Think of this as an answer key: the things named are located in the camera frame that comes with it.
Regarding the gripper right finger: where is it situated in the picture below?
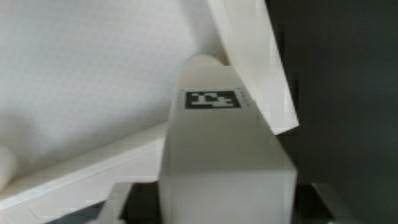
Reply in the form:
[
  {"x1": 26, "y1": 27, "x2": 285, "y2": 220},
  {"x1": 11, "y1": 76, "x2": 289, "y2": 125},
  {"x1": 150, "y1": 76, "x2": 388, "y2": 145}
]
[{"x1": 294, "y1": 183, "x2": 356, "y2": 224}]

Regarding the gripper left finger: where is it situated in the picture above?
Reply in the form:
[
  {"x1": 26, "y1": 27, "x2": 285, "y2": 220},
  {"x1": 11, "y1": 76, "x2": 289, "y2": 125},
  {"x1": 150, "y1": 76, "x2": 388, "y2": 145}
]
[{"x1": 95, "y1": 182, "x2": 161, "y2": 224}]

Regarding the white leg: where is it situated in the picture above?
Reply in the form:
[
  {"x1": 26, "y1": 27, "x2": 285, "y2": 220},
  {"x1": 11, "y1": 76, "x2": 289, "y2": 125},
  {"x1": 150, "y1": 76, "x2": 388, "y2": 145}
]
[
  {"x1": 159, "y1": 55, "x2": 297, "y2": 224},
  {"x1": 0, "y1": 145, "x2": 18, "y2": 190}
]

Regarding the white desk top tray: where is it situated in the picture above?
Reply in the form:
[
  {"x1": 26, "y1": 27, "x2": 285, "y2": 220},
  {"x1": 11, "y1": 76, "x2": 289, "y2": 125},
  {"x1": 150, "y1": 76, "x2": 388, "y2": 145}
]
[{"x1": 0, "y1": 0, "x2": 299, "y2": 224}]

